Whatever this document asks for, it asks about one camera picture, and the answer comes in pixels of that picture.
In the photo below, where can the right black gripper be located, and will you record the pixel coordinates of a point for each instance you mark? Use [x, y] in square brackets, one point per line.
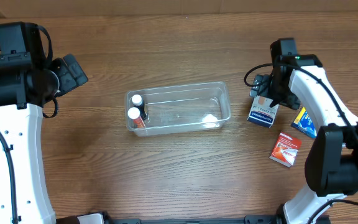
[260, 86]

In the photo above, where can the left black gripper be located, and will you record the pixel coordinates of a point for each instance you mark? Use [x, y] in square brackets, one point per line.
[70, 74]

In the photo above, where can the white blue bandage box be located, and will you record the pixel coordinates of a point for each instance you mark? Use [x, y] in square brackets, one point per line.
[261, 113]

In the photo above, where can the blue yellow VapoDrops box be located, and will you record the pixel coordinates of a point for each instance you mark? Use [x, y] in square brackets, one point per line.
[304, 123]

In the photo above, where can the clear plastic container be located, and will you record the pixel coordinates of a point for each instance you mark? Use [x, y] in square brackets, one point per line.
[181, 108]

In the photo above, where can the black bottle white cap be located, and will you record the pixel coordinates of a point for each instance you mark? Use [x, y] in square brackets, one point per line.
[138, 102]

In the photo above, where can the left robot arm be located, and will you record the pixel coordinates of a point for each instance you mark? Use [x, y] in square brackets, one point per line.
[30, 77]

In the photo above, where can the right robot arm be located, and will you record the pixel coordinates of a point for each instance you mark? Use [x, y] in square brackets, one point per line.
[331, 168]

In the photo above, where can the red white small box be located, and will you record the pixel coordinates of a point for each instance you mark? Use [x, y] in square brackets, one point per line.
[285, 149]

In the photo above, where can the orange tube white cap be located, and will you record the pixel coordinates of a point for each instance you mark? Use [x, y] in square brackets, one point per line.
[134, 114]

